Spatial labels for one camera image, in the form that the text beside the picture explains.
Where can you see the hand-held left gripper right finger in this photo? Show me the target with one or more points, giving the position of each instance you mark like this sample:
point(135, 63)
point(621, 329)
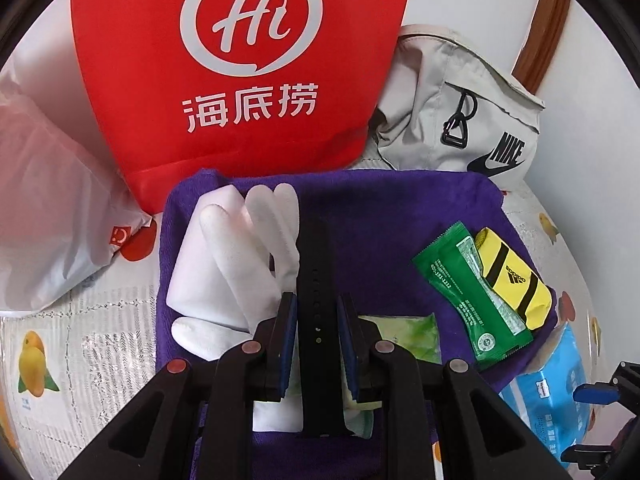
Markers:
point(348, 345)

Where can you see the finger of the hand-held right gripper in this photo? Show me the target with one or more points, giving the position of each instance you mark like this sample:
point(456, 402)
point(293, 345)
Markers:
point(585, 457)
point(595, 393)

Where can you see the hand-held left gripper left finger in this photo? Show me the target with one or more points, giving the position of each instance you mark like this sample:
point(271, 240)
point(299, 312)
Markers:
point(286, 340)

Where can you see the yellow black sock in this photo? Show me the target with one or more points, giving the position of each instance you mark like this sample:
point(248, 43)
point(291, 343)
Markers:
point(520, 290)

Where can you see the blue tissue pack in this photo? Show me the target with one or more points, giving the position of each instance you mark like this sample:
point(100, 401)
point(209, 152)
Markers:
point(550, 400)

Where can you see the beige backpack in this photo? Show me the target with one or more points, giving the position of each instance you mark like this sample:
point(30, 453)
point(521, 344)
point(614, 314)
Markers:
point(425, 110)

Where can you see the red shopping bag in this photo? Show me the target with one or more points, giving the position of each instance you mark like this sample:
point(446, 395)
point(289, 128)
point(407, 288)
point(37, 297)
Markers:
point(125, 85)

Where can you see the purple towel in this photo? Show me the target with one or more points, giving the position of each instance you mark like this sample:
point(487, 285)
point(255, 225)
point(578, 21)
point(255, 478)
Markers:
point(380, 220)

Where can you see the wooden door frame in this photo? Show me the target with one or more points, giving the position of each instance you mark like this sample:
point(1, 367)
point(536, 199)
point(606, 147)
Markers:
point(545, 30)

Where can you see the light green packet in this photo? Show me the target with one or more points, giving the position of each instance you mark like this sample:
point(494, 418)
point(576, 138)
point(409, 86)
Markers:
point(410, 335)

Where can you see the green wipe packet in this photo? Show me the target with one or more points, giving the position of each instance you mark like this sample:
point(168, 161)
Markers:
point(465, 290)

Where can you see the white plastic bag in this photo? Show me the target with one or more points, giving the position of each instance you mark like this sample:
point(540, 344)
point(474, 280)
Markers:
point(50, 185)

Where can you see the white glove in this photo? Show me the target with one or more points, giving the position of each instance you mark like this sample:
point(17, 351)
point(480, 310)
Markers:
point(270, 220)
point(210, 260)

